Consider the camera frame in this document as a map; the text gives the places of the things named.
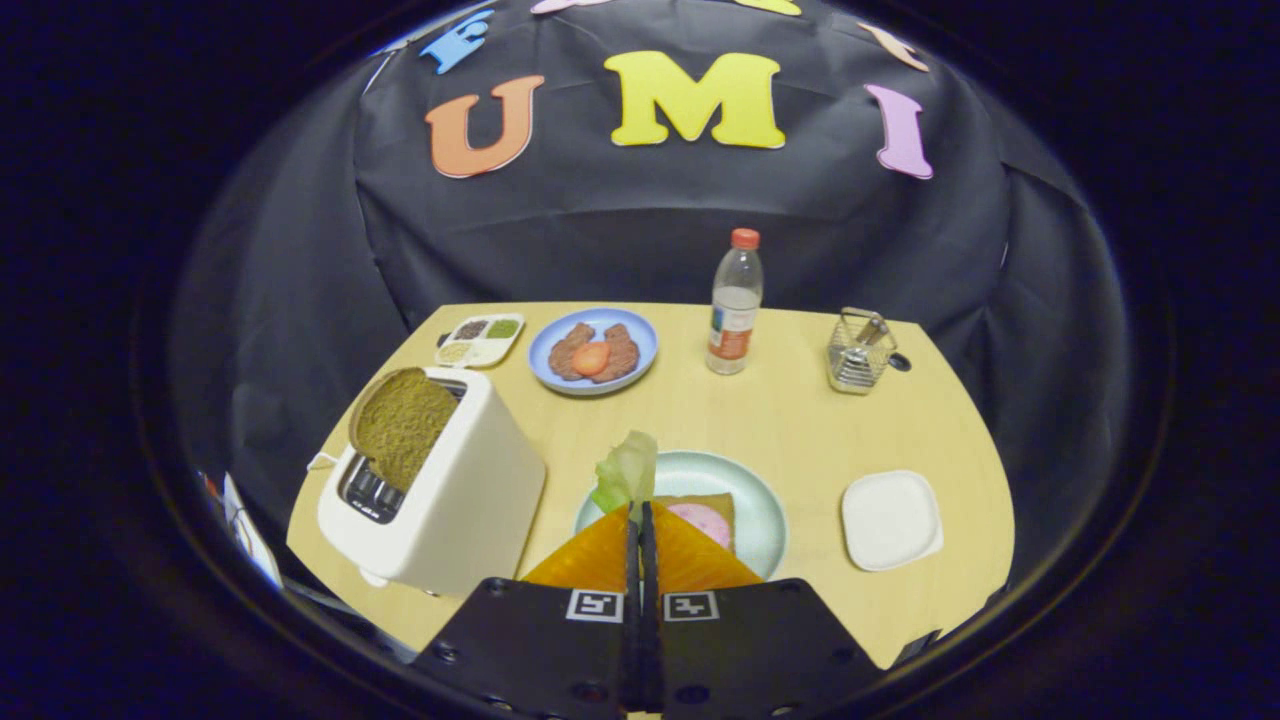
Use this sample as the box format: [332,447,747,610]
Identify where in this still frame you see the white square plate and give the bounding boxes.
[841,470,944,573]

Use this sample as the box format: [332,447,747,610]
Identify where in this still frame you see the pale green round plate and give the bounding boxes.
[574,450,789,581]

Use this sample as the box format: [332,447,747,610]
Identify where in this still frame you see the clear bottle with red cap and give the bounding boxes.
[705,228,765,376]

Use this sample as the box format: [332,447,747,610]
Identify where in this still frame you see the green lettuce leaf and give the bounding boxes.
[590,430,661,516]

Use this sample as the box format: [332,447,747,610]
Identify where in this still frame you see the brown meat patty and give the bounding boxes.
[548,322,597,382]
[598,322,641,384]

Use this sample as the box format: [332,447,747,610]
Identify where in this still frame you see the brown bread slice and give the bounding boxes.
[348,367,461,493]

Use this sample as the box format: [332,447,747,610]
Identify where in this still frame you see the toast slice under ham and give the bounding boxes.
[655,492,738,556]

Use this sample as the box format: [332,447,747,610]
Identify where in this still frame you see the white divided seasoning tray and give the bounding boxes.
[435,313,526,369]

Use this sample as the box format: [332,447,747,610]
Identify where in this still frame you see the cream white toaster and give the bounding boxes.
[317,366,548,598]

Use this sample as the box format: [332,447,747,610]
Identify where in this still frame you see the blue round plate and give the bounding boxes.
[527,307,660,397]

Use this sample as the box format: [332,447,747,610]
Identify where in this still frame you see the pink ham slice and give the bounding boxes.
[665,502,733,549]

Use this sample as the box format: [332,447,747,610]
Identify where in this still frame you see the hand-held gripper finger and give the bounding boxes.
[640,500,891,720]
[410,503,641,720]

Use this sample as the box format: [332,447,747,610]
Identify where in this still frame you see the metal wire basket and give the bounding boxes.
[826,307,900,395]

